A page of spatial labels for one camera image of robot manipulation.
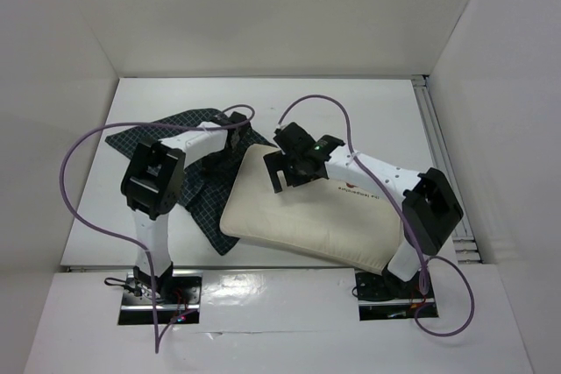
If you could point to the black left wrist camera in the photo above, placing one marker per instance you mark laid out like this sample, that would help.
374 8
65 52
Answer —
236 120

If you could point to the cream pillow with bear print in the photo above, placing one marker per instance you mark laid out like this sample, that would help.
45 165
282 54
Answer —
323 219

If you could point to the dark grid-pattern pillowcase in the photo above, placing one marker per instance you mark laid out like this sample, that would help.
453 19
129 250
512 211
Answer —
205 191

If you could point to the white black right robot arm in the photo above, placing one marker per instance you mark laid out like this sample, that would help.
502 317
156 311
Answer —
424 201

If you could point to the aluminium frame rail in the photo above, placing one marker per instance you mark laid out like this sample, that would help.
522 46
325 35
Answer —
463 239

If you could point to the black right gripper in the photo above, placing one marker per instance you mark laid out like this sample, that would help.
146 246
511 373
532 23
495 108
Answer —
280 164

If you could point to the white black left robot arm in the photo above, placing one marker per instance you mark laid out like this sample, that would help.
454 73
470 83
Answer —
152 186

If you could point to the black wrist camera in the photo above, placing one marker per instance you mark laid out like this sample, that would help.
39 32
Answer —
293 139
236 120

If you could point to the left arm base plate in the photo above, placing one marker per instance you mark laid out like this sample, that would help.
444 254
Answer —
180 299

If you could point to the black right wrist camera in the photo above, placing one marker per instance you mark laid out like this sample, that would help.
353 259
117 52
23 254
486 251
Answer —
293 139

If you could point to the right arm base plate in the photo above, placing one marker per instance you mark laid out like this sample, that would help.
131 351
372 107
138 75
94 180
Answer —
383 299

